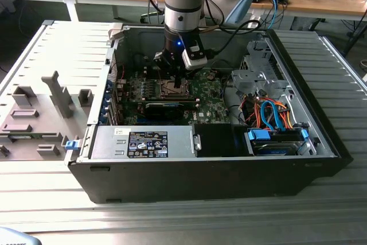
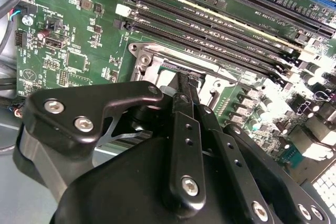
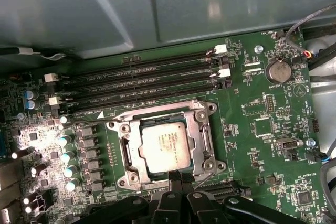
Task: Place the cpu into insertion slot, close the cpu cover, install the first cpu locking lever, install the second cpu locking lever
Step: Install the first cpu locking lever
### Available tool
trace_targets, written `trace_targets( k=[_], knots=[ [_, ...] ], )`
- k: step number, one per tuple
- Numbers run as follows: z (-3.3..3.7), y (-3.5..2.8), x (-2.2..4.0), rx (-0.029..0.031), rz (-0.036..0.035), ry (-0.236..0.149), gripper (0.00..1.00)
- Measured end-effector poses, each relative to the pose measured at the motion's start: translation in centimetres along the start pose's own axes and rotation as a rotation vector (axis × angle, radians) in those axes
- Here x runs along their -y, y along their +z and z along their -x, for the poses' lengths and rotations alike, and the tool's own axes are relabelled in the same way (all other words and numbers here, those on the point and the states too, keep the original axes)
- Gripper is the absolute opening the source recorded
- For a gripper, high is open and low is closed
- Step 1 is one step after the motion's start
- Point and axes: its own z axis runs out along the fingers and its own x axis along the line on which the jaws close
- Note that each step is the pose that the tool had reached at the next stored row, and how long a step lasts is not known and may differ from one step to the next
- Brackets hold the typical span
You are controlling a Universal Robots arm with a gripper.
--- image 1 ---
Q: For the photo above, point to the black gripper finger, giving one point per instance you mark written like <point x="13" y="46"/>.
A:
<point x="163" y="60"/>
<point x="182" y="78"/>

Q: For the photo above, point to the metal locking lever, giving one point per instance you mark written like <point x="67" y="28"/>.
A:
<point x="158" y="74"/>

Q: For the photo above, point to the silver CPU chip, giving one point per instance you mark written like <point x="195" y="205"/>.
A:
<point x="169" y="87"/>

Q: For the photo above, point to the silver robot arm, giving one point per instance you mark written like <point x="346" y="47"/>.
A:
<point x="182" y="7"/>

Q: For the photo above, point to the CPU socket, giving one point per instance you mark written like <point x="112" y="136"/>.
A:
<point x="162" y="95"/>

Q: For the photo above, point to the round coin battery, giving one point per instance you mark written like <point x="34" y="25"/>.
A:
<point x="211" y="76"/>

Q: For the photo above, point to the black graphics card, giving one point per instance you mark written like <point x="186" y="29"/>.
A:
<point x="163" y="111"/>

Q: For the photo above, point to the green motherboard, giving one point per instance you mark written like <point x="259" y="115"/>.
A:
<point x="212" y="104"/>

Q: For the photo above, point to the metal disk bay cage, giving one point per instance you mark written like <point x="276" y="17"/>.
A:
<point x="249" y="80"/>

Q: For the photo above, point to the white plug box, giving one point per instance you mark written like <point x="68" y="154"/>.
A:
<point x="254" y="21"/>

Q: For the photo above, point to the silver power supply unit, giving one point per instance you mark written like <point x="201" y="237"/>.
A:
<point x="109" y="141"/>

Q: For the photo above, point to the black PC case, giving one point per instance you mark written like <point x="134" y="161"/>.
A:
<point x="172" y="182"/>

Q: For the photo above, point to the hard disk blue carrier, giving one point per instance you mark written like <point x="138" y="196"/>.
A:
<point x="275" y="149"/>

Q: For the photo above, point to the blue plastic clip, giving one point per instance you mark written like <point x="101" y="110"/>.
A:
<point x="71" y="145"/>

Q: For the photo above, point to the grey parts rack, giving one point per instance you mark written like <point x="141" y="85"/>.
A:
<point x="43" y="113"/>

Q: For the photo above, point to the grey rounded device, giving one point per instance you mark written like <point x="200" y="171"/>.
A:
<point x="14" y="237"/>

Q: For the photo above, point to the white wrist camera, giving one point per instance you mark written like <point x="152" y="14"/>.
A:
<point x="195" y="61"/>

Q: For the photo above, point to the silver metal latch bracket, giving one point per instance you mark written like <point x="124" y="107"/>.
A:
<point x="197" y="141"/>

